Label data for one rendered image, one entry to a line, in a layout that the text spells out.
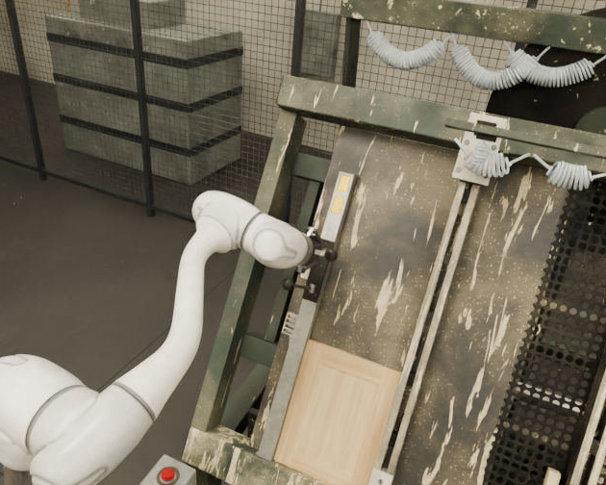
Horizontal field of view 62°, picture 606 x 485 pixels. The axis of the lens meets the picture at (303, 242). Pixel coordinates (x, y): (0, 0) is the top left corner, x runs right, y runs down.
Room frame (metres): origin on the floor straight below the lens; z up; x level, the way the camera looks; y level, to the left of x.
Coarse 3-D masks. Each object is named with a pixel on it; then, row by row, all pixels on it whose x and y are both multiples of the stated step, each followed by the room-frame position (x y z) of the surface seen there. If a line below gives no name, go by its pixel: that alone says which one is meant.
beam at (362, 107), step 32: (288, 96) 1.62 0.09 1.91; (320, 96) 1.59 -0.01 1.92; (352, 96) 1.57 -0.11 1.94; (384, 96) 1.54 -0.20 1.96; (384, 128) 1.50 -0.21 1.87; (416, 128) 1.46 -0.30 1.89; (448, 128) 1.44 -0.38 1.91; (512, 128) 1.39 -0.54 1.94; (544, 128) 1.37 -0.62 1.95; (512, 160) 1.41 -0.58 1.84; (544, 160) 1.33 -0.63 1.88; (576, 160) 1.31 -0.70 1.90
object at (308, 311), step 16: (352, 176) 1.49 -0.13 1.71; (336, 192) 1.47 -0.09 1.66; (336, 224) 1.41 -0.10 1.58; (336, 240) 1.40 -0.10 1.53; (304, 304) 1.30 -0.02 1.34; (304, 320) 1.27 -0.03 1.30; (304, 336) 1.24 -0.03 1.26; (288, 352) 1.22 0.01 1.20; (304, 352) 1.23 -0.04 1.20; (288, 368) 1.19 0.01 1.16; (288, 384) 1.17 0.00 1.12; (288, 400) 1.14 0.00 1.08; (272, 416) 1.12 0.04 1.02; (272, 432) 1.09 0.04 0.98; (272, 448) 1.06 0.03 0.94
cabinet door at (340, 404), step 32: (320, 352) 1.22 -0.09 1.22; (320, 384) 1.16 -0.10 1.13; (352, 384) 1.15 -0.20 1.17; (384, 384) 1.13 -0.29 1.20; (288, 416) 1.13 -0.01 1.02; (320, 416) 1.11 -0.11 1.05; (352, 416) 1.09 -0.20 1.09; (384, 416) 1.07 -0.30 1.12; (288, 448) 1.07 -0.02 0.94; (320, 448) 1.05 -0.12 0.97; (352, 448) 1.04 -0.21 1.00; (320, 480) 1.00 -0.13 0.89; (352, 480) 0.98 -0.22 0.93
